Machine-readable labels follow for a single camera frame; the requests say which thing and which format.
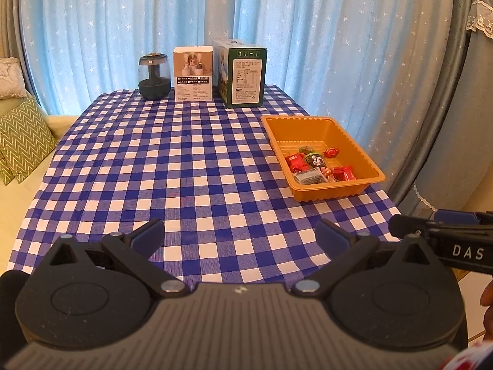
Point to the person's right hand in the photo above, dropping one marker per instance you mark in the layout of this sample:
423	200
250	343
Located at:
488	296

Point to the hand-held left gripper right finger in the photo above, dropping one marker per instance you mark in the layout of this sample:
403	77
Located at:
332	239

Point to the green carton box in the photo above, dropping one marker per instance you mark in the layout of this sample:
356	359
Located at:
246	81

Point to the white carton box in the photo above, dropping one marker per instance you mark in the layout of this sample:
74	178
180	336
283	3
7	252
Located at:
193	75

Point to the red snack packet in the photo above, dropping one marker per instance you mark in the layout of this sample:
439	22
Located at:
295	162

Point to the grey curtain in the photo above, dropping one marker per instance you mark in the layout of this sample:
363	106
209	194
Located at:
443	65
15	15

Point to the grey lace-trimmed cloth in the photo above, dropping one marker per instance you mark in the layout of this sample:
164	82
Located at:
462	154

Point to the clear grey snack packet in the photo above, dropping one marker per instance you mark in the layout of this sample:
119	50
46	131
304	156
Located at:
308	178

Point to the orange plastic tray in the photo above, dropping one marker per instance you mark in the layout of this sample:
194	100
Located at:
339	131

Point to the cream sofa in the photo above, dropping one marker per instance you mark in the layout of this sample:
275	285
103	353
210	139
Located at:
19	216

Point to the red foil candy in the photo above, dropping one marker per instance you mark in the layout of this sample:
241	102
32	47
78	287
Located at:
331	152

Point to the dark glass humidifier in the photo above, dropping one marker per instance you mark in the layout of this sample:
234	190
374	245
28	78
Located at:
154	79

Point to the white pink cushion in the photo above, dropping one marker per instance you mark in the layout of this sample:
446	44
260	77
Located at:
10	79

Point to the red white printed clothing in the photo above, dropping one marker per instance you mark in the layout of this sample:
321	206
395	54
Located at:
470	358

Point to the blue white checkered tablecloth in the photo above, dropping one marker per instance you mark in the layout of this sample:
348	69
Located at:
173	169

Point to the blue star curtain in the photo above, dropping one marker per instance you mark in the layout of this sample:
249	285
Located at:
115	27

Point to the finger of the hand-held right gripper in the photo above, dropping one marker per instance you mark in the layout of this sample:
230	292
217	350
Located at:
412	226
458	216

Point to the orange red candy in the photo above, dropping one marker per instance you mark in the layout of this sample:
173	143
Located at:
327	174

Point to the small green snack packet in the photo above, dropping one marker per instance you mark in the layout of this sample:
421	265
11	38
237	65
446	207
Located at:
306	149

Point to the green zigzag cushion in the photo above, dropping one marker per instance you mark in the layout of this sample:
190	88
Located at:
4	171
25	138

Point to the long green snack packet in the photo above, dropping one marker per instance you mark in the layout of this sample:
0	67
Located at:
315	160

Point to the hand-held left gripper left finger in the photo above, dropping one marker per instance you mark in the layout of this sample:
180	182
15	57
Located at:
148	239

